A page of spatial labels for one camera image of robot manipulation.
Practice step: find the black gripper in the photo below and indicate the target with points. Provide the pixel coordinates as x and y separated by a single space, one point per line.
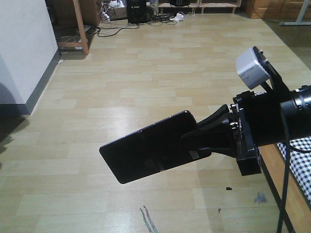
260 124

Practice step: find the black foldable smartphone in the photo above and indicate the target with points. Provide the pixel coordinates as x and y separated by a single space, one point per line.
152 149

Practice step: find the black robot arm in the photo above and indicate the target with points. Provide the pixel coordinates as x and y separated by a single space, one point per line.
295 107

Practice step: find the black white checkered bedsheet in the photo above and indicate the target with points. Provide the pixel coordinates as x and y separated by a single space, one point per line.
301 165

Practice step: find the white power strip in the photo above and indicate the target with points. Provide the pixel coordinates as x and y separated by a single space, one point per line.
178 17

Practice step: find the black computer tower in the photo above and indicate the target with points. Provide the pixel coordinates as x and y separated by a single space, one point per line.
136 11

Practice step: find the wooden table leg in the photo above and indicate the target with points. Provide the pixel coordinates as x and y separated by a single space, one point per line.
82 33

